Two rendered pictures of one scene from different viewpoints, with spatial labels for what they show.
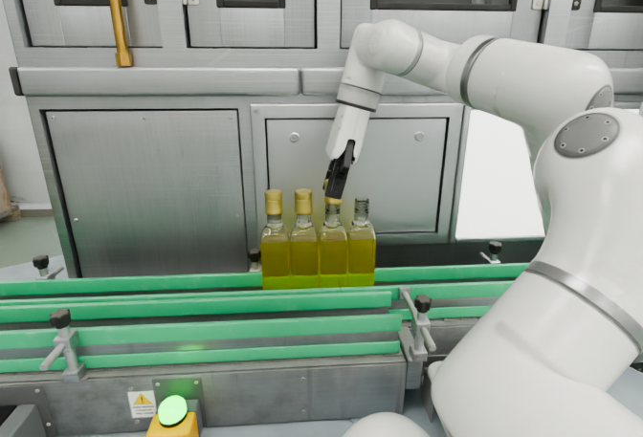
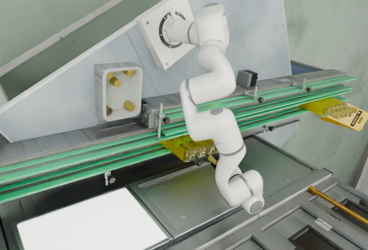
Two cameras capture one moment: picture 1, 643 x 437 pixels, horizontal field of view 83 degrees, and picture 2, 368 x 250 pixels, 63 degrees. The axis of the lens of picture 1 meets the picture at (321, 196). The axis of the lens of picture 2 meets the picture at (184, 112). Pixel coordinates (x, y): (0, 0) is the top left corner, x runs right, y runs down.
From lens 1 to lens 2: 102 cm
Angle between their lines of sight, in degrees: 57
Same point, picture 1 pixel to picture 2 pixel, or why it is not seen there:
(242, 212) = not seen: hidden behind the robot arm
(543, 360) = (222, 43)
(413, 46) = (247, 176)
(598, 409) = (220, 33)
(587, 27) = not seen: outside the picture
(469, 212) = (126, 198)
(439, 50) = (234, 188)
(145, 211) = (256, 157)
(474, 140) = (153, 226)
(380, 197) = (178, 188)
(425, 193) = (157, 197)
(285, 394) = not seen: hidden behind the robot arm
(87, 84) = (312, 177)
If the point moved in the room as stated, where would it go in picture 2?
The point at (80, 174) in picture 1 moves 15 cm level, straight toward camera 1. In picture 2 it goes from (285, 160) to (282, 142)
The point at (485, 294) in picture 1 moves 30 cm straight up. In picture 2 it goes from (119, 146) to (160, 187)
